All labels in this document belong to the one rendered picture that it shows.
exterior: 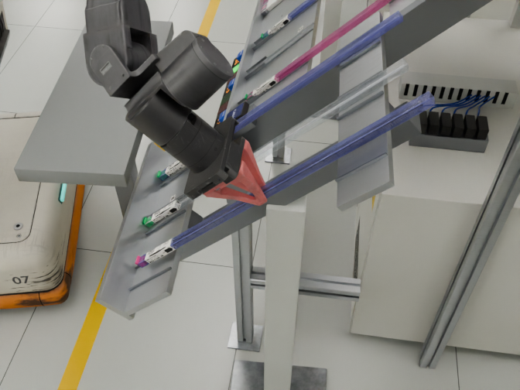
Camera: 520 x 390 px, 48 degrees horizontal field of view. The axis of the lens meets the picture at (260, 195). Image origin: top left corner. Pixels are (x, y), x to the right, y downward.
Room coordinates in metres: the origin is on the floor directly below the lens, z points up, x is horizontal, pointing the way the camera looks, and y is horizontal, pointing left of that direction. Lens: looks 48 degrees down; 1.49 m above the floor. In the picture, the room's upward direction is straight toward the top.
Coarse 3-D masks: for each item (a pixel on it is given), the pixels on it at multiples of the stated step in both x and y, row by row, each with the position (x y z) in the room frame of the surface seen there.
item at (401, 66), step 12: (384, 72) 0.60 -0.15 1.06; (396, 72) 0.59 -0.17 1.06; (372, 84) 0.59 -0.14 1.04; (384, 84) 0.59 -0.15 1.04; (348, 96) 0.60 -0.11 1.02; (360, 96) 0.59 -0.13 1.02; (324, 108) 0.61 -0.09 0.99; (336, 108) 0.60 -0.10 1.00; (312, 120) 0.60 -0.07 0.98; (324, 120) 0.60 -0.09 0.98; (288, 132) 0.61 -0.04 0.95; (300, 132) 0.60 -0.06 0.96; (276, 144) 0.60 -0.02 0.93; (264, 156) 0.61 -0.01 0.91; (180, 204) 0.62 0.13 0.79
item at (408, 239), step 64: (448, 64) 1.23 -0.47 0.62; (512, 64) 1.23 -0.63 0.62; (512, 128) 0.99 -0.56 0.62; (384, 192) 0.80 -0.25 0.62; (448, 192) 0.80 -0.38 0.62; (384, 256) 0.79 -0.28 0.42; (448, 256) 0.77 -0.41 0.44; (512, 256) 0.75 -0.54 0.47; (384, 320) 0.78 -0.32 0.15; (512, 320) 0.74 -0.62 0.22
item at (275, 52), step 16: (288, 0) 1.26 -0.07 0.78; (304, 0) 1.18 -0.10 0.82; (320, 0) 1.14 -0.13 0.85; (272, 16) 1.24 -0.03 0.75; (304, 16) 1.11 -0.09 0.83; (288, 32) 1.09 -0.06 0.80; (304, 32) 1.03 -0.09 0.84; (256, 48) 1.14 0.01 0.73; (272, 48) 1.08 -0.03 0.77; (288, 48) 1.02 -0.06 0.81; (304, 48) 0.97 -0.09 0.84; (256, 64) 1.06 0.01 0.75; (272, 64) 1.01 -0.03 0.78; (288, 64) 0.96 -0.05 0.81; (304, 64) 0.91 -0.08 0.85; (256, 80) 1.00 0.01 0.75; (288, 80) 0.90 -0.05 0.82; (256, 96) 0.92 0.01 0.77
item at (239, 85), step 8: (256, 8) 1.31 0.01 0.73; (256, 16) 1.27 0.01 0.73; (256, 24) 1.24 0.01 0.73; (248, 32) 1.20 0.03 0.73; (256, 32) 1.21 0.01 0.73; (248, 40) 1.16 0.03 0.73; (248, 48) 1.14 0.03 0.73; (248, 56) 1.11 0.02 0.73; (240, 64) 1.08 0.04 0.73; (248, 64) 1.09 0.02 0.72; (240, 72) 1.04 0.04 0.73; (240, 80) 1.02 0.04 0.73; (232, 88) 1.00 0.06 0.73; (240, 88) 1.00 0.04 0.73; (232, 96) 0.96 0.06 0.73; (240, 96) 0.98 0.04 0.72; (232, 104) 0.94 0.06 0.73
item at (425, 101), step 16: (432, 96) 0.50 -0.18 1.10; (400, 112) 0.49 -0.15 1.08; (416, 112) 0.49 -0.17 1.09; (368, 128) 0.50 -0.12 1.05; (384, 128) 0.49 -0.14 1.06; (336, 144) 0.51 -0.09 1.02; (352, 144) 0.49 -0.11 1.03; (320, 160) 0.50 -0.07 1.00; (288, 176) 0.51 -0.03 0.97; (304, 176) 0.50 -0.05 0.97; (272, 192) 0.50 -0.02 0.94; (224, 208) 0.52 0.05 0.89; (240, 208) 0.51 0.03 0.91; (208, 224) 0.51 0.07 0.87; (176, 240) 0.52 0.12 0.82; (144, 256) 0.53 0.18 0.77
